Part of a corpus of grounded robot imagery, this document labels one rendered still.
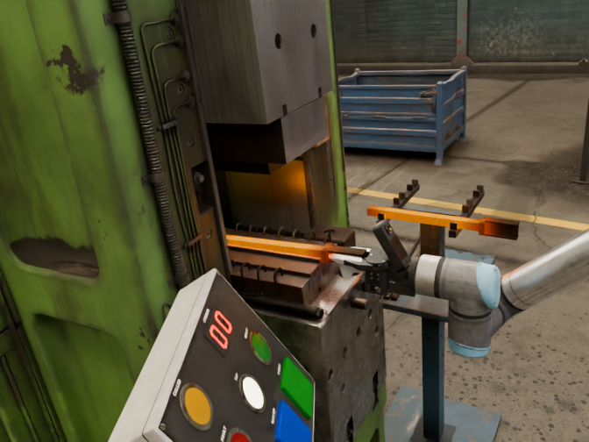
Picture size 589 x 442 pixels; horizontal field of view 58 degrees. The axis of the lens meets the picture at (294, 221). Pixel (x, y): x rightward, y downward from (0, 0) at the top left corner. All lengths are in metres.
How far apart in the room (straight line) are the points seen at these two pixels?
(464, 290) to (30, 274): 0.90
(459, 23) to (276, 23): 8.06
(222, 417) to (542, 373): 1.98
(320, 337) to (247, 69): 0.59
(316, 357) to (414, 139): 3.87
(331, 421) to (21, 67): 1.01
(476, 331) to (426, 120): 3.77
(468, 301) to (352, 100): 4.06
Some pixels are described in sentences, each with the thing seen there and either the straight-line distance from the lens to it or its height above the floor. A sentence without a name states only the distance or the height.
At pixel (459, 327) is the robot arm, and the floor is 0.90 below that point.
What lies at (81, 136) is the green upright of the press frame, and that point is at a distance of 0.94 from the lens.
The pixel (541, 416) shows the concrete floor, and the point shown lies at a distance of 2.36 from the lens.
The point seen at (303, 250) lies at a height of 1.01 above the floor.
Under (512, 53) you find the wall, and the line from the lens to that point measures 8.87.
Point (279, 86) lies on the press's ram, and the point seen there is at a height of 1.42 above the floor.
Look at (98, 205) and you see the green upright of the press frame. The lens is 0.98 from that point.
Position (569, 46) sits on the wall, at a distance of 8.67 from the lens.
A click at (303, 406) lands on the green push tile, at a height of 1.00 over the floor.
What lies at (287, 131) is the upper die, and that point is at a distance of 1.08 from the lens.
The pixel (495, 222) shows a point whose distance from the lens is 1.48.
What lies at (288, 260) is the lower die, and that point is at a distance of 1.30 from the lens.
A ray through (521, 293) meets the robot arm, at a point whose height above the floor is 0.93.
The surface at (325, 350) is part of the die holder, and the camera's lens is 1.23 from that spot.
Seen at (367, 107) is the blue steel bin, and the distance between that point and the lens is 5.06.
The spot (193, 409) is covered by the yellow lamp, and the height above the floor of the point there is 1.17.
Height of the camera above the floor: 1.60
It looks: 24 degrees down
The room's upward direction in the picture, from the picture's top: 7 degrees counter-clockwise
